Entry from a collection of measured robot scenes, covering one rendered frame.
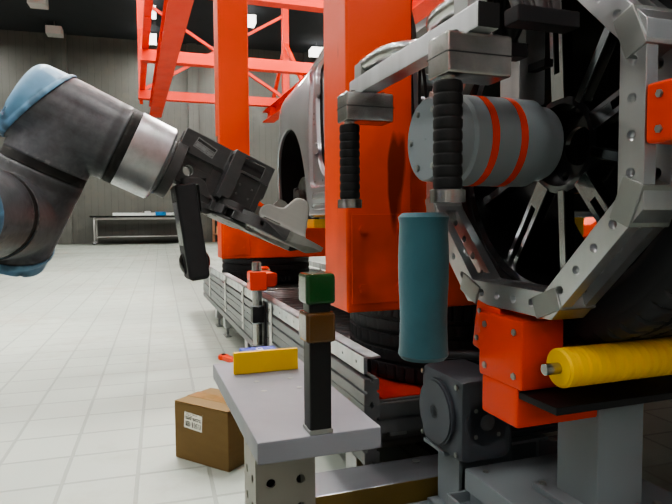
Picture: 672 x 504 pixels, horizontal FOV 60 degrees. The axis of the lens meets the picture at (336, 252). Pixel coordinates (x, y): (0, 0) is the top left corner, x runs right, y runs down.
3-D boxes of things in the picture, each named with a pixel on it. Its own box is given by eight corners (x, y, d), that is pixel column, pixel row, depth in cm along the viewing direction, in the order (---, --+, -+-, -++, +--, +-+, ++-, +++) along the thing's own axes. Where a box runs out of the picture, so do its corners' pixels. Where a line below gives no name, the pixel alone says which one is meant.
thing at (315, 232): (341, 255, 333) (341, 195, 331) (251, 258, 316) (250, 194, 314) (332, 254, 349) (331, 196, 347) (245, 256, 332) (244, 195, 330)
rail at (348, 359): (396, 441, 146) (396, 355, 145) (361, 447, 143) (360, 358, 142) (234, 305, 379) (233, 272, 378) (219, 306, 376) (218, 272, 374)
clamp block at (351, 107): (394, 122, 103) (394, 91, 102) (346, 119, 100) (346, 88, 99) (382, 126, 108) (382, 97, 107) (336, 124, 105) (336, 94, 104)
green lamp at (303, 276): (336, 304, 75) (335, 273, 75) (306, 305, 74) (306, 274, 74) (326, 300, 79) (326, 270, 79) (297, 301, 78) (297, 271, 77)
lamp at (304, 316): (336, 342, 75) (336, 311, 75) (306, 344, 74) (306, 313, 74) (326, 336, 79) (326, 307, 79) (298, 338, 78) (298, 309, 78)
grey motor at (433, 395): (619, 507, 130) (622, 352, 128) (455, 542, 117) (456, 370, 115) (563, 473, 148) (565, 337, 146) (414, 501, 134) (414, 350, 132)
